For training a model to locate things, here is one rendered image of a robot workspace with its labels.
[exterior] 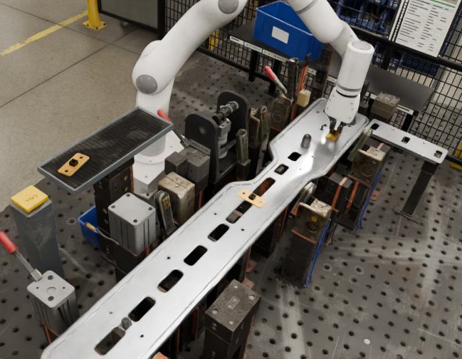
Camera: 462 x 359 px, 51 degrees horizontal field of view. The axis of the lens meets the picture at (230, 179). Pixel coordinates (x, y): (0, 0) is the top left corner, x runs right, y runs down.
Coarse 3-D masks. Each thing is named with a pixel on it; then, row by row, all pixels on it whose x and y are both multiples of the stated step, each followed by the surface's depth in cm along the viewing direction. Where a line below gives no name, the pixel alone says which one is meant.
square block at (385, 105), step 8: (384, 96) 182; (392, 96) 183; (376, 104) 182; (384, 104) 180; (392, 104) 179; (376, 112) 183; (384, 112) 181; (392, 112) 181; (384, 120) 183; (376, 128) 187
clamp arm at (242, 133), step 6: (240, 132) 149; (246, 132) 152; (240, 138) 150; (246, 138) 151; (240, 144) 151; (246, 144) 154; (240, 150) 153; (246, 150) 155; (240, 156) 154; (246, 156) 156; (240, 162) 156
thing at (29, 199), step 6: (30, 186) 115; (24, 192) 113; (30, 192) 114; (36, 192) 114; (42, 192) 114; (12, 198) 112; (18, 198) 112; (24, 198) 112; (30, 198) 112; (36, 198) 112; (42, 198) 113; (18, 204) 111; (24, 204) 111; (30, 204) 111; (36, 204) 111; (24, 210) 111; (30, 210) 110
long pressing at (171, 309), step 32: (288, 128) 170; (352, 128) 175; (288, 160) 158; (320, 160) 159; (224, 192) 143; (288, 192) 146; (192, 224) 133; (224, 224) 134; (256, 224) 135; (160, 256) 123; (224, 256) 125; (128, 288) 115; (192, 288) 117; (96, 320) 108; (160, 320) 110; (64, 352) 102; (96, 352) 103; (128, 352) 104
